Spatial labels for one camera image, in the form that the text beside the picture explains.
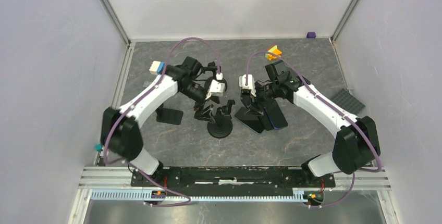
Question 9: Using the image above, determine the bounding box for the black front phone stand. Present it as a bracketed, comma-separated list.
[207, 99, 236, 139]

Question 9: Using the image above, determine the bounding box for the black phone stand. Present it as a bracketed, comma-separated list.
[198, 62, 227, 90]
[207, 99, 236, 139]

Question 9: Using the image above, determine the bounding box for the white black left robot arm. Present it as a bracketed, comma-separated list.
[101, 57, 217, 186]

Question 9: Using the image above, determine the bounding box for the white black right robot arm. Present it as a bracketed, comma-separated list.
[235, 60, 382, 186]

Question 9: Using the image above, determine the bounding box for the dark grey phone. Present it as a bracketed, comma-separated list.
[259, 111, 274, 131]

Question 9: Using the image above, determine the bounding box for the black flat phone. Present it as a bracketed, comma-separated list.
[235, 107, 264, 134]

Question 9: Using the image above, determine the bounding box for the dark blue edged phone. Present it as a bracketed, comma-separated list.
[264, 99, 288, 130]

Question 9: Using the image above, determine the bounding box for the black rear phone stand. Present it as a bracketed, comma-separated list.
[198, 62, 227, 90]

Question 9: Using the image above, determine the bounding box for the black folding desk stand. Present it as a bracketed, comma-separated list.
[155, 104, 183, 126]

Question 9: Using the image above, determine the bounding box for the yellow orange toy block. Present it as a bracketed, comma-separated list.
[265, 45, 282, 61]

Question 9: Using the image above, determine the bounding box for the white blue toy block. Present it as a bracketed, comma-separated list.
[149, 60, 166, 75]

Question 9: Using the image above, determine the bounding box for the purple small block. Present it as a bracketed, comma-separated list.
[306, 32, 317, 39]

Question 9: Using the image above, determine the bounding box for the grey studded baseplate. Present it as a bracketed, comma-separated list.
[330, 89, 365, 115]

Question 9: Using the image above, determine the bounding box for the teal small clip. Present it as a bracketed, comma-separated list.
[95, 144, 103, 153]

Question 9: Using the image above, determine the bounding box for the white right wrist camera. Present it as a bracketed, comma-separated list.
[239, 74, 256, 97]

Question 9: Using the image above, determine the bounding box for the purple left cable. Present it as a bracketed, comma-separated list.
[103, 37, 223, 207]

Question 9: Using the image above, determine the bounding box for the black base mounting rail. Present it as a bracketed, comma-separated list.
[130, 166, 336, 197]

